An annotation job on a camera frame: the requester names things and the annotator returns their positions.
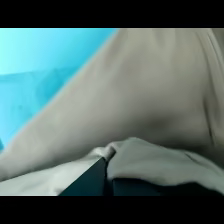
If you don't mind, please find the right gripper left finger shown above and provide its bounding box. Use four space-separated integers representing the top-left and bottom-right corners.
59 156 108 197

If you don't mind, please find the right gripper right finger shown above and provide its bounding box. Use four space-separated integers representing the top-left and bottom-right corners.
107 177 164 197

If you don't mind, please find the orange shirt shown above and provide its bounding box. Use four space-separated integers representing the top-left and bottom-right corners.
0 27 224 197

